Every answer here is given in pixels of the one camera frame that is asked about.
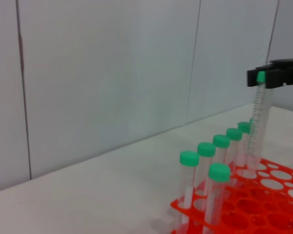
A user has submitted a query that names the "orange plastic test tube rack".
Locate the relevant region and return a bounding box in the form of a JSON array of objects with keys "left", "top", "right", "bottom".
[{"left": 170, "top": 157, "right": 293, "bottom": 234}]

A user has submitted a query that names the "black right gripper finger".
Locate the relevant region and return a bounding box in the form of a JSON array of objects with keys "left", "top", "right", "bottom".
[
  {"left": 246, "top": 58, "right": 293, "bottom": 88},
  {"left": 265, "top": 66, "right": 293, "bottom": 89}
]

